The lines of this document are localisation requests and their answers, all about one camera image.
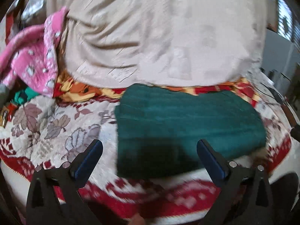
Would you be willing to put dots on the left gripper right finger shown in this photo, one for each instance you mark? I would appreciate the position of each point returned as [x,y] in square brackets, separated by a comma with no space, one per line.
[245,196]

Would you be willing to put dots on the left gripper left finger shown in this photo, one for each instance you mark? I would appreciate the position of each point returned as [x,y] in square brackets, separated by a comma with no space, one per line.
[53,196]

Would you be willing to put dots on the green quilted puffer jacket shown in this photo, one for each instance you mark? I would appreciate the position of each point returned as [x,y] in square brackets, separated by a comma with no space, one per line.
[158,130]

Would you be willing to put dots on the person's fingertip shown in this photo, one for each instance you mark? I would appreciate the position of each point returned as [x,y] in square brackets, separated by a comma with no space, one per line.
[137,220]

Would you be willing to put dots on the floral leaf bedspread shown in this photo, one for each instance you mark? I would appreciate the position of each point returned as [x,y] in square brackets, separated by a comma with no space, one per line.
[48,132]

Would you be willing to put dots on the green cloth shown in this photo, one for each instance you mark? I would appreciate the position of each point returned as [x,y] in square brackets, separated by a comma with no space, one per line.
[23,96]

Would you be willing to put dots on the red orange yellow blanket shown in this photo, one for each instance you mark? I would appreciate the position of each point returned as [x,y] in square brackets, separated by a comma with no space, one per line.
[69,90]

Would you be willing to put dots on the pink penguin fleece garment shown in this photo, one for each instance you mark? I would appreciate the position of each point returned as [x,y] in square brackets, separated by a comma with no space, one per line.
[31,55]

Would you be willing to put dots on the grey cabinet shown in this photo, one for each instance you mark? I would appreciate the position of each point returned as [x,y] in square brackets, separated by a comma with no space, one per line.
[280,60]

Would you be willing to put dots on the window with lattice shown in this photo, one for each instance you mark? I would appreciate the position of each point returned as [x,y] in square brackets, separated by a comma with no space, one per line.
[288,24]

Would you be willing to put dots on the beige embossed quilt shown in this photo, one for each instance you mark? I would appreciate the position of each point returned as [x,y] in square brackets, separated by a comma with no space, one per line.
[116,43]

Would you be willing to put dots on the silver plastic bag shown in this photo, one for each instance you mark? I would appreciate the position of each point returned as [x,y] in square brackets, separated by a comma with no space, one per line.
[34,13]

